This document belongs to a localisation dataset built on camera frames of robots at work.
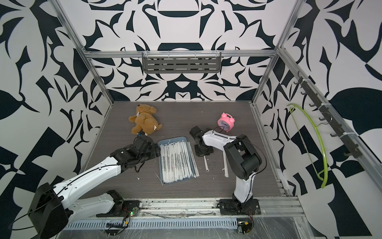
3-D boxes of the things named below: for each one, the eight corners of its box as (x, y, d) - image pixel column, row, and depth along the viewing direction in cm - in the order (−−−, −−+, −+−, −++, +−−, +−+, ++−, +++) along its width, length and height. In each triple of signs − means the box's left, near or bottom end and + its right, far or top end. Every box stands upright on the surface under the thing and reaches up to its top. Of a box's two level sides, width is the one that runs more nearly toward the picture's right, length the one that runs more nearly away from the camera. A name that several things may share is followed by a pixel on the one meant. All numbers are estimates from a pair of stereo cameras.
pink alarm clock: (217, 126, 108) (219, 115, 99) (221, 121, 111) (224, 111, 102) (228, 133, 104) (231, 123, 95) (232, 129, 107) (236, 118, 97)
